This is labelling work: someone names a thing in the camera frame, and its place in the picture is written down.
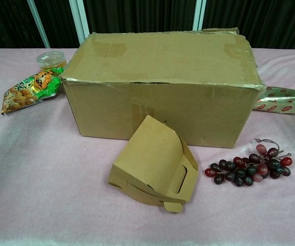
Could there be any small kraft paper box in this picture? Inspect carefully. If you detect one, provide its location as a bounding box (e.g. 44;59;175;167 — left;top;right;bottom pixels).
108;115;199;213

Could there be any slanted white frame post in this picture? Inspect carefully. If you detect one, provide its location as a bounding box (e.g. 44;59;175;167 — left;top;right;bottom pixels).
26;0;51;49

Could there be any pink tablecloth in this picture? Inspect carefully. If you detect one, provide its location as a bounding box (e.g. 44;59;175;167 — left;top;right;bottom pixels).
0;47;295;246

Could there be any dark red grape bunch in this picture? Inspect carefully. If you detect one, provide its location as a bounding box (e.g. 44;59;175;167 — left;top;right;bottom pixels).
204;137;293;187

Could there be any green red foil package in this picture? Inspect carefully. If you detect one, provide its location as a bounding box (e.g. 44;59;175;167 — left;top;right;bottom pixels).
251;86;295;115

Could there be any clear plastic jar with lid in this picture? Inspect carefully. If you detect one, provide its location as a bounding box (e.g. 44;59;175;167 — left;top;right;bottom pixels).
36;51;68;75

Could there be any large brown cardboard box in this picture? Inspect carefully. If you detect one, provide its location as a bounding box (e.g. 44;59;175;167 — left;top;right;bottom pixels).
61;27;267;149

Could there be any green snack bag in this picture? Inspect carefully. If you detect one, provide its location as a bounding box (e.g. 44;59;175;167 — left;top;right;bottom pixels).
1;69;66;115

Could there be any wide white frame post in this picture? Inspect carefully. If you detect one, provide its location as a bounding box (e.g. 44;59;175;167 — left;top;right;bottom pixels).
69;0;91;49

